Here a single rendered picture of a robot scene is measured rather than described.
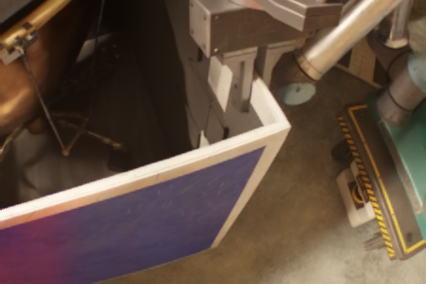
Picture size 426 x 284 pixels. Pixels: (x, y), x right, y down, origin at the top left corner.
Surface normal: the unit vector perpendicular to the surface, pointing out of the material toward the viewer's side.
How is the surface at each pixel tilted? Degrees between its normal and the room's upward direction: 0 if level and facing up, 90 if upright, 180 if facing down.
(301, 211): 0
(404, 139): 0
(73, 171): 0
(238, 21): 80
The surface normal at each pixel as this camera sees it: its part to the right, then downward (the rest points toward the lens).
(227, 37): 0.40, 0.70
